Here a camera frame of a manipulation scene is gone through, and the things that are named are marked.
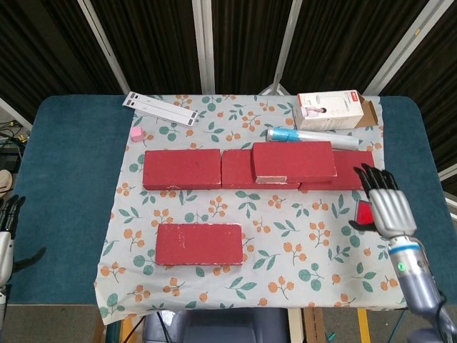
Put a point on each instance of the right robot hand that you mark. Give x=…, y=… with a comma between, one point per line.
x=391, y=211

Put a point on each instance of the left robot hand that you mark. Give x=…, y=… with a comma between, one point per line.
x=4, y=246

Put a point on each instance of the red brick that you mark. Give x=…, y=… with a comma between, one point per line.
x=181, y=168
x=236, y=171
x=199, y=244
x=294, y=159
x=348, y=171

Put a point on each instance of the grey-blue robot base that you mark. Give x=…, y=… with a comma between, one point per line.
x=221, y=327

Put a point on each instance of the red ink pad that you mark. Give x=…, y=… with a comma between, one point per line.
x=364, y=214

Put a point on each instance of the beige round object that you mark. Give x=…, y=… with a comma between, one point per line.
x=4, y=182

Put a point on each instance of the blue felt table cover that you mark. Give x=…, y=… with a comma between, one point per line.
x=68, y=200

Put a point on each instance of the white product box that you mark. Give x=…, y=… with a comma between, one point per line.
x=326, y=114

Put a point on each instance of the white blue rolled tube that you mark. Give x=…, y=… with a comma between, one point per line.
x=285, y=134

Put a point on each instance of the floral print tablecloth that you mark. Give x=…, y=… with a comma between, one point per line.
x=250, y=228

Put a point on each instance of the pink cube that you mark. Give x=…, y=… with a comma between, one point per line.
x=137, y=134

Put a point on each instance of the white flat strip box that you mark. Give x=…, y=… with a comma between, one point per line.
x=157, y=111
x=164, y=106

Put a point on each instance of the dark brown pleated curtain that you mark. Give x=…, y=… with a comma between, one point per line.
x=160, y=46

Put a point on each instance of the white metal frame post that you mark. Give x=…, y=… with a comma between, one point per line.
x=400, y=50
x=103, y=46
x=287, y=46
x=204, y=46

